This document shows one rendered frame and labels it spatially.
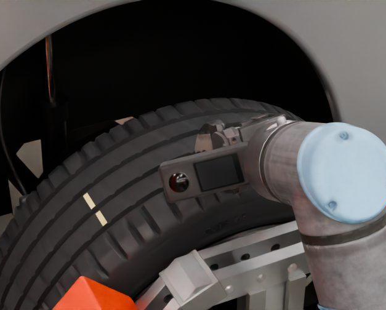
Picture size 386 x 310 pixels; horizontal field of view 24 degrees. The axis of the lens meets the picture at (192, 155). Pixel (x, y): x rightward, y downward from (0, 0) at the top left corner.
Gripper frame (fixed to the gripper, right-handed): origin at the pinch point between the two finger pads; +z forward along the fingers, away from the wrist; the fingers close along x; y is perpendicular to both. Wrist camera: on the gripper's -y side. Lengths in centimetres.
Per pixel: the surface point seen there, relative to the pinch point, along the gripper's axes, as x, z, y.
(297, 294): -20.2, -8.3, 5.0
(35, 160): -23, 212, 12
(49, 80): 12, 48, -7
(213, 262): -12.5, -7.0, -4.3
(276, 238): -12.6, -7.0, 4.8
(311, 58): 4.4, 22.6, 31.0
